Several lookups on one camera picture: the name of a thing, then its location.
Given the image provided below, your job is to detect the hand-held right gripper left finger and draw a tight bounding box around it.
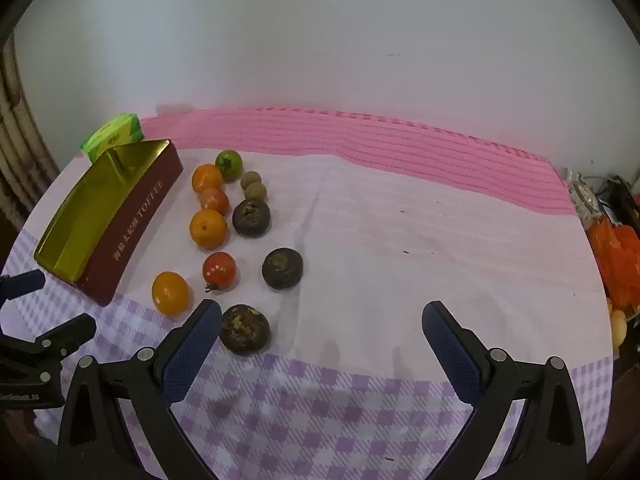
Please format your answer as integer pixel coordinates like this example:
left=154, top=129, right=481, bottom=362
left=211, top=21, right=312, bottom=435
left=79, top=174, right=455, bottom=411
left=56, top=299, right=223, bottom=480

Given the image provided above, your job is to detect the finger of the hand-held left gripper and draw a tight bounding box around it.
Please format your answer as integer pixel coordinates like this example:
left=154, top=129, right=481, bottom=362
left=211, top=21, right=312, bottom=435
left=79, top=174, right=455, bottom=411
left=0, top=313, right=97, bottom=361
left=0, top=269, right=47, bottom=306

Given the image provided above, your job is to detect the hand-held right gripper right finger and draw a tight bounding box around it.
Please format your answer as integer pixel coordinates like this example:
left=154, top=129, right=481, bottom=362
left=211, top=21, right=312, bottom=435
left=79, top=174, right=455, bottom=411
left=421, top=301, right=588, bottom=480

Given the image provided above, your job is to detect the brown water chestnut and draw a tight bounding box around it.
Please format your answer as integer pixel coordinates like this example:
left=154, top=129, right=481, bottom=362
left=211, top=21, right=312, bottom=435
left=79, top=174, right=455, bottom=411
left=219, top=304, right=271, bottom=357
left=261, top=248, right=304, bottom=291
left=232, top=198, right=272, bottom=238

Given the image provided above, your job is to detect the yellow-orange tomato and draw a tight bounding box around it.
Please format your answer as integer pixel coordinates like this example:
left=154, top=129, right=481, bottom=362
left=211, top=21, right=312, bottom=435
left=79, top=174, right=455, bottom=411
left=152, top=271, right=190, bottom=317

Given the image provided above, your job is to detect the red cherry tomato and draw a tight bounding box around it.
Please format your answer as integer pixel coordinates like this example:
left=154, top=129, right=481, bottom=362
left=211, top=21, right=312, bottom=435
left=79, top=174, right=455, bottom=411
left=202, top=252, right=237, bottom=292

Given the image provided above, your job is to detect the gold and maroon tin box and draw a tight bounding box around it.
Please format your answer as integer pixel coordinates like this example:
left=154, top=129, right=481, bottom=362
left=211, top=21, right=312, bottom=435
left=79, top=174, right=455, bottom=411
left=34, top=139, right=183, bottom=307

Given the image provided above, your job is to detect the orange mandarin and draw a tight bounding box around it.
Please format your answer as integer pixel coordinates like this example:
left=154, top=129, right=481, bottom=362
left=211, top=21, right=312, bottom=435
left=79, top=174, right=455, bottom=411
left=192, top=164, right=224, bottom=195
left=189, top=208, right=229, bottom=250

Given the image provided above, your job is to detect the orange-red cherry tomato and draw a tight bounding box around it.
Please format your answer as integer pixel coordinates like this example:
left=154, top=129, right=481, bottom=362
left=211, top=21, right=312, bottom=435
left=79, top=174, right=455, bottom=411
left=199, top=188, right=231, bottom=216

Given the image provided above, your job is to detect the green tomato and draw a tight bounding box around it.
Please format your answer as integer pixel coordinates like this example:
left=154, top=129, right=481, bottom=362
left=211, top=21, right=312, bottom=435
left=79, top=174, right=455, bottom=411
left=215, top=150, right=244, bottom=182

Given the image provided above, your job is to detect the lilac checked tablecloth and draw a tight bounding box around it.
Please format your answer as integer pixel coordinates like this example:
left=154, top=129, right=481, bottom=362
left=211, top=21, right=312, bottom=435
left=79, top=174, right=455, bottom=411
left=0, top=147, right=613, bottom=480

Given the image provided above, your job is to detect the beige patterned curtain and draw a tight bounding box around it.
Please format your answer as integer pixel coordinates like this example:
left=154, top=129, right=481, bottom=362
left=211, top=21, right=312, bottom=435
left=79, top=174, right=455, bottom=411
left=0, top=45, right=61, bottom=211

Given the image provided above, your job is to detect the pale yellow round object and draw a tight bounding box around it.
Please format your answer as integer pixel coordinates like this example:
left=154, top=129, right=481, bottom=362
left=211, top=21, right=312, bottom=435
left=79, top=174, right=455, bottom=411
left=607, top=297, right=628, bottom=348

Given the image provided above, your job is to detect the green tissue pack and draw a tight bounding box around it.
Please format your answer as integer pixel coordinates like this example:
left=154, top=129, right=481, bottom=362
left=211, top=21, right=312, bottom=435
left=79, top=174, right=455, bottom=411
left=80, top=114, right=145, bottom=163

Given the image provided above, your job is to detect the orange plastic packet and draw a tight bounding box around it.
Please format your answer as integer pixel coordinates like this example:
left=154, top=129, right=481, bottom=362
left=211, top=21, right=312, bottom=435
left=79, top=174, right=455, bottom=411
left=587, top=220, right=640, bottom=311

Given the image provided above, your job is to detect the pile of assorted clutter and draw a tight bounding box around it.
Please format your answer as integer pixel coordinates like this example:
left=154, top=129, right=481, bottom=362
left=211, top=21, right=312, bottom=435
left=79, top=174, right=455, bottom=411
left=566, top=166, right=640, bottom=228

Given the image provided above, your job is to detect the pink knitted mat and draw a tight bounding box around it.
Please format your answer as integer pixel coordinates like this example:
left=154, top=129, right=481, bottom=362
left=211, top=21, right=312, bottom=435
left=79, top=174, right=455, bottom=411
left=140, top=106, right=576, bottom=216

